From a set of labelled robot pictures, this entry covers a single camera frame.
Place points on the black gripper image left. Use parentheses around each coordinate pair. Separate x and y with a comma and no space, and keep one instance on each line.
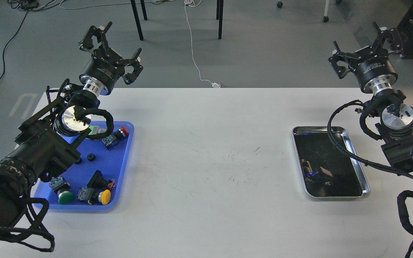
(105,66)

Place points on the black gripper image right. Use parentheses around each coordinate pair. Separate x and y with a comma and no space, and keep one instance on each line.
(371,66)

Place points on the blue plastic tray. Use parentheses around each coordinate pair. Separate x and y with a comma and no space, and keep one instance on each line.
(112,163)

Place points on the silver metal tray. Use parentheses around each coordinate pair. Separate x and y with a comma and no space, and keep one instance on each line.
(327,173)

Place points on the white chair leg with caster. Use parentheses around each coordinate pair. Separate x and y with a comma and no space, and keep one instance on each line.
(326,8)

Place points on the black table legs left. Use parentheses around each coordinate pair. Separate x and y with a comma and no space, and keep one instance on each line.
(136,16)

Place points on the black table legs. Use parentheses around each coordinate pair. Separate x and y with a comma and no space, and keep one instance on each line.
(136,16)
(219,17)

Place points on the black table legs right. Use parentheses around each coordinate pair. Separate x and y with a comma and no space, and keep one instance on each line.
(219,17)

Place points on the light green switch block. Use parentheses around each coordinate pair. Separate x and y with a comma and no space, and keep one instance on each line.
(95,129)

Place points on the red push button switch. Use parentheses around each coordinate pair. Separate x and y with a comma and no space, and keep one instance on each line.
(113,139)

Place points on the black selector switch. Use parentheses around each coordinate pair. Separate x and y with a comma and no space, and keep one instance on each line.
(98,182)

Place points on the green push button switch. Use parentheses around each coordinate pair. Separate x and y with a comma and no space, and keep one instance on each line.
(61,187)

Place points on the yellow push button switch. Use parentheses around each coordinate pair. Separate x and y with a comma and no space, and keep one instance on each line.
(94,196)

